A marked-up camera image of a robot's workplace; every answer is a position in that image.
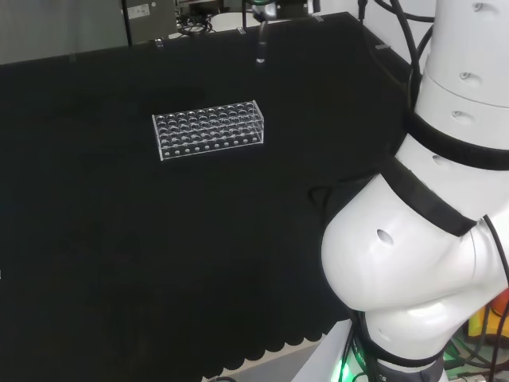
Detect grey cabinet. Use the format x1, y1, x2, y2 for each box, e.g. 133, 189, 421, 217
120, 0, 177, 45

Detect hanging cable with silver plug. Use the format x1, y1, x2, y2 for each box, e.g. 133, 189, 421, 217
255, 19, 269, 65

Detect clear plastic test tube rack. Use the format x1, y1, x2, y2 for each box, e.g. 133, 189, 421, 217
152, 100, 266, 162

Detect black bench cloth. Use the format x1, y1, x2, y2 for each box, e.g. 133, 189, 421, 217
0, 10, 418, 382

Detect black camera on stand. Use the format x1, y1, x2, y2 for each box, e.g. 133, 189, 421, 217
241, 0, 279, 21

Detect yellow stop button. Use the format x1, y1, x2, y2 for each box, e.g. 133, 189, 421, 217
465, 286, 509, 340

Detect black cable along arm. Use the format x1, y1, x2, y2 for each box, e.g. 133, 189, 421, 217
356, 0, 435, 115

